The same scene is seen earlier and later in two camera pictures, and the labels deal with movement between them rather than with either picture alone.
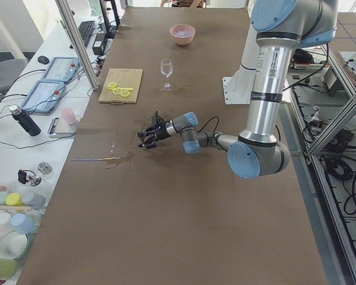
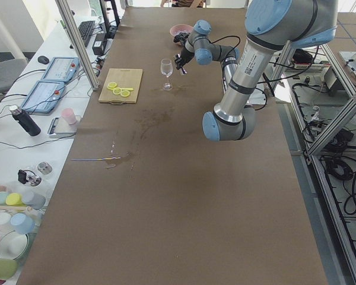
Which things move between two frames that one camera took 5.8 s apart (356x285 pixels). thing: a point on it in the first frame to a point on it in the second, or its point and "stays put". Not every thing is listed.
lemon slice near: [111, 85] stays put
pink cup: [69, 114] stays put
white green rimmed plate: [12, 245] stays put
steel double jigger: [142, 134] to [183, 70]
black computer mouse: [43, 59] stays put
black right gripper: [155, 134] to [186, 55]
